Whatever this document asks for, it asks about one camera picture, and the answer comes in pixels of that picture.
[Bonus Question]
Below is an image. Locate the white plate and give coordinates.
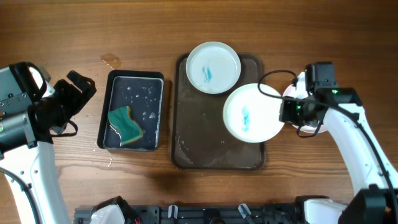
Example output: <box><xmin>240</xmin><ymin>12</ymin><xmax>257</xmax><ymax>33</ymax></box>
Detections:
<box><xmin>282</xmin><ymin>72</ymin><xmax>316</xmax><ymax>134</ymax></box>
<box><xmin>186</xmin><ymin>42</ymin><xmax>241</xmax><ymax>95</ymax></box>
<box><xmin>223</xmin><ymin>83</ymin><xmax>284</xmax><ymax>143</ymax></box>

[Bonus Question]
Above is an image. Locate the green yellow sponge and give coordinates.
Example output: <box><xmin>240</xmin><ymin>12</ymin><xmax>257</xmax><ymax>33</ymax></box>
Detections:
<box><xmin>108</xmin><ymin>106</ymin><xmax>144</xmax><ymax>146</ymax></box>

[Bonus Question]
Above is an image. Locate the white plate top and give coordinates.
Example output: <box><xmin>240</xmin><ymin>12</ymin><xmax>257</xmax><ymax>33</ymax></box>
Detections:
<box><xmin>186</xmin><ymin>42</ymin><xmax>241</xmax><ymax>95</ymax></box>

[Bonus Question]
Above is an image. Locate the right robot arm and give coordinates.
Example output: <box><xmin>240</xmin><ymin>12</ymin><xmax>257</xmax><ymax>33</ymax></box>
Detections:
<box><xmin>279</xmin><ymin>62</ymin><xmax>397</xmax><ymax>223</ymax></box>

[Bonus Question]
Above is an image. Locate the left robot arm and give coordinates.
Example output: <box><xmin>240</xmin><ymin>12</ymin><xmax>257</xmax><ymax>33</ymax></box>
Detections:
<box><xmin>1</xmin><ymin>62</ymin><xmax>96</xmax><ymax>223</ymax></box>

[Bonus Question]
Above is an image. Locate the black water basin tray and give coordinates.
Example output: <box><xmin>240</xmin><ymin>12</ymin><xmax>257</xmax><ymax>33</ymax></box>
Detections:
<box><xmin>97</xmin><ymin>70</ymin><xmax>164</xmax><ymax>151</ymax></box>

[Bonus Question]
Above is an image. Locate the dark brown serving tray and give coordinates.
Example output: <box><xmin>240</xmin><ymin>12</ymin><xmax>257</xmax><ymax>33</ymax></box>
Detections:
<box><xmin>171</xmin><ymin>54</ymin><xmax>266</xmax><ymax>171</ymax></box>

